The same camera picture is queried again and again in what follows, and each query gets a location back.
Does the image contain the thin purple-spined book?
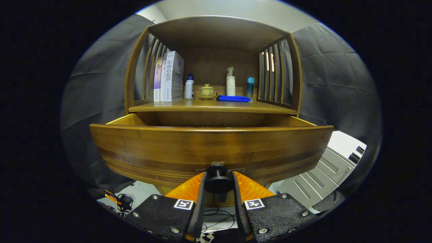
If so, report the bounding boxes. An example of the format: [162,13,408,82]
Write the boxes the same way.
[154,57,165,102]

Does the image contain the black floor cables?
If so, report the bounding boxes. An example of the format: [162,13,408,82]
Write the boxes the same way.
[202,208,237,233]

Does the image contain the thick white book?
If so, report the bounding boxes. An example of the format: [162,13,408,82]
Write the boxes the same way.
[163,51,185,102]

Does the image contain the yellow lidded tea bowl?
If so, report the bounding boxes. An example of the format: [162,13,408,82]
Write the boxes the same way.
[197,84,216,100]

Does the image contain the wooden countertop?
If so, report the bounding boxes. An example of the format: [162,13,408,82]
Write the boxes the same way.
[128,98,297,115]

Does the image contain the white pump bottle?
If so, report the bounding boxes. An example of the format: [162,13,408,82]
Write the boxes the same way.
[226,67,236,97]

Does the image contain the white bottle with blue cap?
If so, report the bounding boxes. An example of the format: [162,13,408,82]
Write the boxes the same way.
[185,74,195,100]

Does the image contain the orange black tool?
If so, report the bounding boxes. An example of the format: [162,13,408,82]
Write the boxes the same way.
[103,189,133,214]

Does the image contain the folded blue cloth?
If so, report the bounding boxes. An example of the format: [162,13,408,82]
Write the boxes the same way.
[216,95,252,103]

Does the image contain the wooden cabinet with slatted sides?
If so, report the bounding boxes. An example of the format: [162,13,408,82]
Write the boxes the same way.
[124,15,303,207]

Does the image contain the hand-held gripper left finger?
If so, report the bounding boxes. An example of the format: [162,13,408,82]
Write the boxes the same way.
[125,171,207,242]

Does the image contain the wooden drawer with black knob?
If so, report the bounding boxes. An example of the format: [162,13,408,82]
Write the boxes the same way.
[89,113,334,194]

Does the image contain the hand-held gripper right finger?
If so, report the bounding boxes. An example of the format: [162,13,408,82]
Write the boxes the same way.
[232,171,319,243]

